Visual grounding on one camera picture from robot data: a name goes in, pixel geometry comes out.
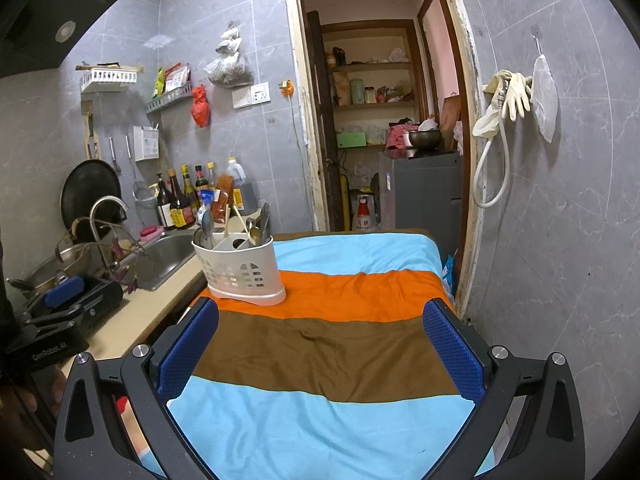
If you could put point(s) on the yellow stick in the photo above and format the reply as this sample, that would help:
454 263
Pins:
344 200

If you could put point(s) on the dark sauce bottle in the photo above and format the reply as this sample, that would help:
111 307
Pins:
189 185
201 180
162 205

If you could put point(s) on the cream rubber glove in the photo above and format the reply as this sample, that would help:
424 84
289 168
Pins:
485 122
517 97

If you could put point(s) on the green box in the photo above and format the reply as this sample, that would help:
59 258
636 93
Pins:
352 139

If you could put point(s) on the red plastic bag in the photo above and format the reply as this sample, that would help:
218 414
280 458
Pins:
200 109

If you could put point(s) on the person's left hand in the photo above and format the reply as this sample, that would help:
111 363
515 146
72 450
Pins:
35 410

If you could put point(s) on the beige kitchen counter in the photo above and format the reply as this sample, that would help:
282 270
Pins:
150 310

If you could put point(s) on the striped blue orange brown blanket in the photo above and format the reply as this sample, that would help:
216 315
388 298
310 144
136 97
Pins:
325 435

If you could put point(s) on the red snack packet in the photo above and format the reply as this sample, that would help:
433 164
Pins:
177 76

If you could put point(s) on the white plastic utensil holder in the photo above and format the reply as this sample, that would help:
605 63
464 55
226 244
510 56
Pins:
235 275

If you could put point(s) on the hanging wooden board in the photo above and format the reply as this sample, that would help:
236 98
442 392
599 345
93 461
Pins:
90 132

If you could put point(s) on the large dark oil jug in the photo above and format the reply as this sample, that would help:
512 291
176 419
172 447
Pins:
240 185

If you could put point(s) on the green canister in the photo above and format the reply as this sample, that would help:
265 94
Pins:
356 91

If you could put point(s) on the white paper wall box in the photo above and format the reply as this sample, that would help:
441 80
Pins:
145 142

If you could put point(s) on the pink sponge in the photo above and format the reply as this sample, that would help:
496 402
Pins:
151 232

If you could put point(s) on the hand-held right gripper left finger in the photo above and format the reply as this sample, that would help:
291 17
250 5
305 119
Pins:
190 350

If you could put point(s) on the orange red seasoning packet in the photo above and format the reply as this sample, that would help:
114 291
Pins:
222 200

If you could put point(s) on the grey wall shelf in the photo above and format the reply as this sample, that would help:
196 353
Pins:
167 100

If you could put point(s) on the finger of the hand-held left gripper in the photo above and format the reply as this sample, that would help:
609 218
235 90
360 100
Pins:
62 290
102 305

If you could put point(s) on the hanging metal strainer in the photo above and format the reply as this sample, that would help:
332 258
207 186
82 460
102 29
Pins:
145 195

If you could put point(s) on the white red bottle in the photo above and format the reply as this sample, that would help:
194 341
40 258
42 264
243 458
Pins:
364 215

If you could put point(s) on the red cloth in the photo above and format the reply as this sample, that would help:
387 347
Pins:
395 140

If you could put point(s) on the metal fork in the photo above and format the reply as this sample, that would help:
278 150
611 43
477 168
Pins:
265 217

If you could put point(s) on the hanging metal spatula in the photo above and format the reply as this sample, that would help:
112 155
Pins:
114 155

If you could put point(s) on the metal bowl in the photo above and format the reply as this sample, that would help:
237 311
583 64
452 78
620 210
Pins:
424 137

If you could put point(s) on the green snack packet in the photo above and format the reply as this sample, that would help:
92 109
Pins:
160 82

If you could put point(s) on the wooden door frame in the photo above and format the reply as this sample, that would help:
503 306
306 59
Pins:
297 110

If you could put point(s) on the black wok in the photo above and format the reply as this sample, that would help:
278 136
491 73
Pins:
90 185

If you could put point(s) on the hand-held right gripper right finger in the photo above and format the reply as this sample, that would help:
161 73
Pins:
452 350

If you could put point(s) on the white wall socket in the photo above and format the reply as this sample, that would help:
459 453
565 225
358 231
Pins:
251 95

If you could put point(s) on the blue plastic bag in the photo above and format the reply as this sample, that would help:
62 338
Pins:
447 272

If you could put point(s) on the yellow cap sauce bottle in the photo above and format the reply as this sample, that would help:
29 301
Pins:
211 175

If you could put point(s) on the metal cooking pot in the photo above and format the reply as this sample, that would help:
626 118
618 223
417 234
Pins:
50 267

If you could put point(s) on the white mesh bag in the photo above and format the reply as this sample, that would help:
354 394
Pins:
545 105

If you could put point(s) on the clear hanging plastic bag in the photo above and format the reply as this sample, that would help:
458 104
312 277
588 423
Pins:
227 70

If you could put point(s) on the stainless steel sink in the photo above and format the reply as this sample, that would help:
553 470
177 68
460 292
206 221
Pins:
167 255

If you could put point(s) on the metal kitchen faucet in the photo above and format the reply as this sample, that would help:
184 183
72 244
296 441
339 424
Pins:
107 201

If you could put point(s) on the blue white seasoning packet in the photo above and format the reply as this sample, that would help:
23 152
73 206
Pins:
207 197

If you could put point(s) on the white wall basket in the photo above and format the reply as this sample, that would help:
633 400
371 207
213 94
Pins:
107 76

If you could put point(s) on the wooden shelf unit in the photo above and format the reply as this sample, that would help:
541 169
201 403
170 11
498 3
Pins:
370 66

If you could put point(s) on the dark wooden door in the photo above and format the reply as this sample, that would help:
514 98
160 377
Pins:
320 135

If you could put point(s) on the black range hood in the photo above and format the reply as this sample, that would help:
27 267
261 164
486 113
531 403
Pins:
65 15

